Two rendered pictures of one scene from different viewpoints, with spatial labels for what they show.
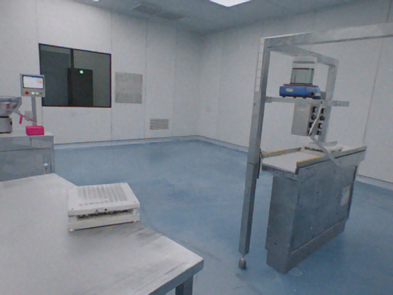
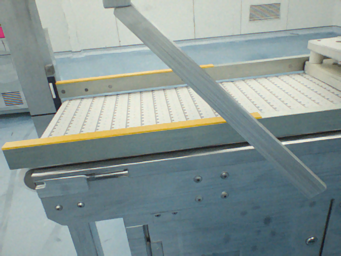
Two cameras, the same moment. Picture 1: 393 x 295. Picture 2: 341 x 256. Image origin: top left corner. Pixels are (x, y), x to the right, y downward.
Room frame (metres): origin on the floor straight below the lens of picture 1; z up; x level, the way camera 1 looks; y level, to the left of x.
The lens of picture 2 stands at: (1.62, -1.04, 1.07)
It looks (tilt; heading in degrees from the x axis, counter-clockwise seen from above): 27 degrees down; 39
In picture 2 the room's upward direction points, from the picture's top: 5 degrees counter-clockwise
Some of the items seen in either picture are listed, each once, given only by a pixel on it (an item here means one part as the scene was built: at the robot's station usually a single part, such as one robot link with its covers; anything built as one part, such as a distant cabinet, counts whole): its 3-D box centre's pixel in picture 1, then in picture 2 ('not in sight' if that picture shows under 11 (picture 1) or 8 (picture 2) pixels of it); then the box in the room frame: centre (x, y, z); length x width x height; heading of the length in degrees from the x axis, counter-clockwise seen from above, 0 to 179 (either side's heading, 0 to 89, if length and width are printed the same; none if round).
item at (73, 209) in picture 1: (101, 196); not in sight; (1.02, 0.36, 0.88); 0.25 x 0.24 x 0.02; 25
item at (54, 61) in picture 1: (78, 78); not in sight; (5.81, 2.49, 1.43); 1.38 x 0.01 x 1.16; 130
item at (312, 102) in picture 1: (305, 101); not in sight; (2.04, -0.78, 1.29); 0.62 x 0.38 x 0.04; 133
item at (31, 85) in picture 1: (34, 102); not in sight; (3.18, 1.88, 1.07); 0.23 x 0.10 x 0.62; 130
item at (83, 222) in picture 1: (101, 208); not in sight; (1.02, 0.36, 0.83); 0.24 x 0.24 x 0.02; 25
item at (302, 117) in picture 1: (308, 119); not in sight; (1.81, -0.72, 1.18); 0.22 x 0.11 x 0.20; 133
